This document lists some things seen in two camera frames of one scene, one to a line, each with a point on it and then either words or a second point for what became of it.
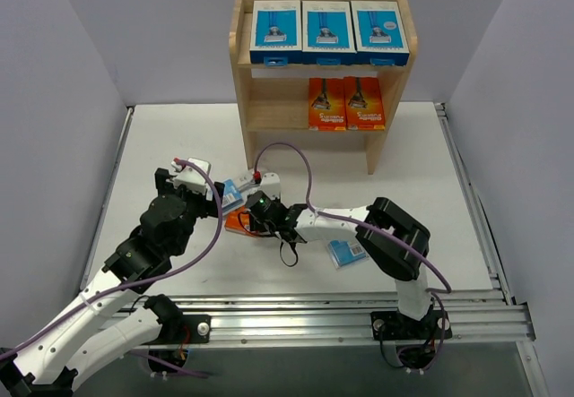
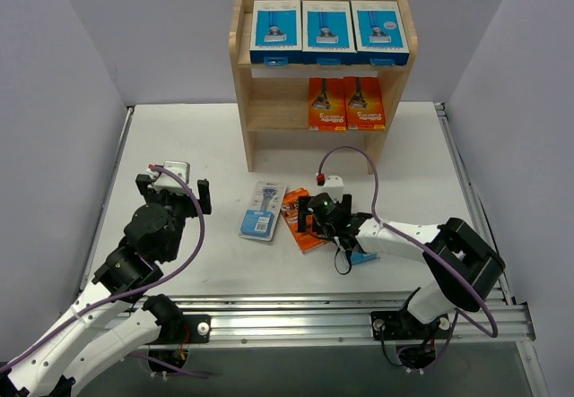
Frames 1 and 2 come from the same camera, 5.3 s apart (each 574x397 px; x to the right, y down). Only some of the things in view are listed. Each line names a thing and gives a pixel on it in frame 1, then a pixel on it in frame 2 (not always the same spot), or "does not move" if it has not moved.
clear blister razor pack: x=232 y=199 -> x=263 y=211
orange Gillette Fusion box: x=364 y=110 does not move
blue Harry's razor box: x=275 y=39 does not move
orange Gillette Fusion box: x=326 y=102 does not move
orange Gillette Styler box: x=239 y=221 -> x=305 y=241
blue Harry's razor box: x=378 y=34 does not move
